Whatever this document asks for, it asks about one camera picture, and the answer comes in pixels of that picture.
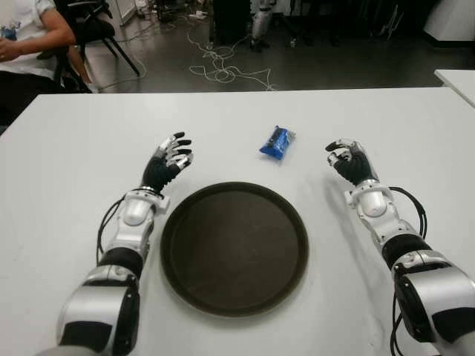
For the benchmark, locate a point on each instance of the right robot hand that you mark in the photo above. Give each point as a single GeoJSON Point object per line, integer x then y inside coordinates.
{"type": "Point", "coordinates": [354, 163]}

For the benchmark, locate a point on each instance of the white power strip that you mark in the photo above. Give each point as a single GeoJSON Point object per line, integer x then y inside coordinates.
{"type": "Point", "coordinates": [200, 15]}

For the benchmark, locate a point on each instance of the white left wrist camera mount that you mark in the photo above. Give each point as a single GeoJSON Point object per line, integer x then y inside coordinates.
{"type": "Point", "coordinates": [164, 202]}

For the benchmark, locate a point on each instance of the white side table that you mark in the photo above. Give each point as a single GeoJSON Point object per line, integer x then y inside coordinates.
{"type": "Point", "coordinates": [458, 81]}

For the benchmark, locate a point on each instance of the round dark brown tray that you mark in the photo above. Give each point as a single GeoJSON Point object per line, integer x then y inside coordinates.
{"type": "Point", "coordinates": [234, 248]}

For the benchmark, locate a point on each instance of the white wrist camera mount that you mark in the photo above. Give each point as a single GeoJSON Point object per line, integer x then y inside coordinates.
{"type": "Point", "coordinates": [164, 202]}
{"type": "Point", "coordinates": [350, 198]}

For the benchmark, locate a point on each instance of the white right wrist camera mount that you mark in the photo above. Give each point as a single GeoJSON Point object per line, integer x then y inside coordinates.
{"type": "Point", "coordinates": [350, 198]}

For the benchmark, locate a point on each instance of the blue Oreo packet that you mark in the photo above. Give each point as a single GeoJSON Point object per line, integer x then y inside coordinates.
{"type": "Point", "coordinates": [277, 144]}

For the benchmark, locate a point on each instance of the empty black chair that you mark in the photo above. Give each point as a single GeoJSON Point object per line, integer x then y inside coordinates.
{"type": "Point", "coordinates": [96, 27]}

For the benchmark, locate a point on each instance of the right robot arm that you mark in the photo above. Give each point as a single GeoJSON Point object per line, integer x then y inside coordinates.
{"type": "Point", "coordinates": [434, 293]}

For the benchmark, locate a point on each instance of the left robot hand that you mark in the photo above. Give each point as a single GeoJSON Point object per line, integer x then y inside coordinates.
{"type": "Point", "coordinates": [159, 170]}

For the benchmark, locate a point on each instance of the seated person white shirt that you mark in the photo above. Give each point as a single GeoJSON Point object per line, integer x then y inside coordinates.
{"type": "Point", "coordinates": [22, 33]}

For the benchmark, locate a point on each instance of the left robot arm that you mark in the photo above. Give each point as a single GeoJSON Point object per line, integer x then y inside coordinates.
{"type": "Point", "coordinates": [133, 211]}

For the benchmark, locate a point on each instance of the occupied black chair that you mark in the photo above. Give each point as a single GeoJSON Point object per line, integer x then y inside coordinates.
{"type": "Point", "coordinates": [63, 70]}

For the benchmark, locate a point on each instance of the white cabinet black base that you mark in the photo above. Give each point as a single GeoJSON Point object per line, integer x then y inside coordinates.
{"type": "Point", "coordinates": [452, 18]}

